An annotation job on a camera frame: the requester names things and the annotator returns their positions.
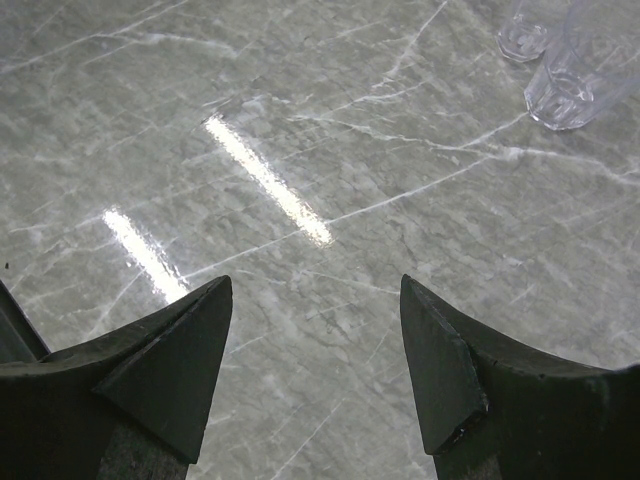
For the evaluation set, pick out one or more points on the tiny clear shot glass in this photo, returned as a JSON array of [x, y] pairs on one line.
[[524, 32]]

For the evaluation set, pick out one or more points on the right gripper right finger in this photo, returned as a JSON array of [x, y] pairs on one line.
[[491, 407]]

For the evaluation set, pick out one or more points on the clear faceted small glass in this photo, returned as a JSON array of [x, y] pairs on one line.
[[590, 66]]

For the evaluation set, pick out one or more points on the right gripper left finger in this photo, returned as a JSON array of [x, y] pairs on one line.
[[130, 404]]

